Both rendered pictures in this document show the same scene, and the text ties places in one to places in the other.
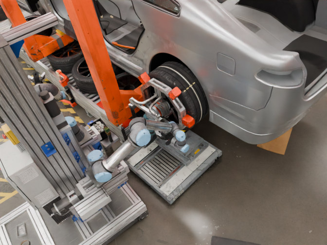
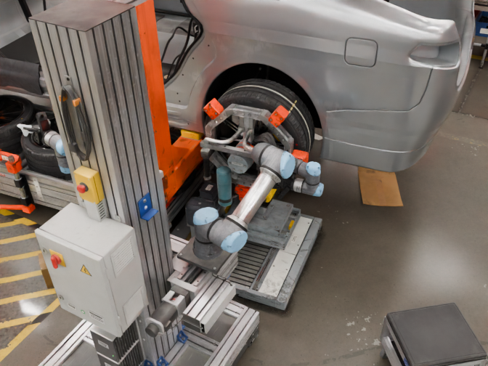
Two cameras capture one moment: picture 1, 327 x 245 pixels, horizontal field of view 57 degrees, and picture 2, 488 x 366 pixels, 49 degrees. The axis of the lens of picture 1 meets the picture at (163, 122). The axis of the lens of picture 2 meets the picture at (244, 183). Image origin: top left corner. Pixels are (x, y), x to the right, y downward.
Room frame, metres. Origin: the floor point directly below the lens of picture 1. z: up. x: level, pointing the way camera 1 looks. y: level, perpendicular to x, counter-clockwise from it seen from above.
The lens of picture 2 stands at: (-0.24, 1.34, 2.66)
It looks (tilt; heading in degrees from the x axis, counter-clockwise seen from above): 38 degrees down; 330
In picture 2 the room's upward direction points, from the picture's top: 1 degrees counter-clockwise
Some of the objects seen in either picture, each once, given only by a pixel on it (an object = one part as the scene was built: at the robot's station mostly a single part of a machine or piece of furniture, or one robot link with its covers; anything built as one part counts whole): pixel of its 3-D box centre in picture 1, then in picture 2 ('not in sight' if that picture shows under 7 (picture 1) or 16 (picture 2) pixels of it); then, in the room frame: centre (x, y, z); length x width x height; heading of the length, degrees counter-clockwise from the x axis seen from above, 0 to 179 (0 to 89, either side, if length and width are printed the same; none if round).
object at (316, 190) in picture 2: (181, 146); (312, 187); (1.54, -0.12, 0.85); 0.11 x 0.08 x 0.09; 37
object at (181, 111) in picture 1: (163, 106); (248, 148); (2.06, -0.03, 0.85); 0.54 x 0.07 x 0.54; 37
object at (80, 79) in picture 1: (98, 72); (68, 143); (3.45, 0.76, 0.39); 0.66 x 0.66 x 0.24
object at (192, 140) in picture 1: (180, 131); (259, 199); (2.16, -0.16, 0.32); 0.40 x 0.30 x 0.28; 37
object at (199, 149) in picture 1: (181, 142); (258, 220); (2.16, -0.16, 0.13); 0.50 x 0.36 x 0.10; 37
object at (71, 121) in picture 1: (69, 125); not in sight; (1.89, 0.82, 0.98); 0.13 x 0.12 x 0.14; 105
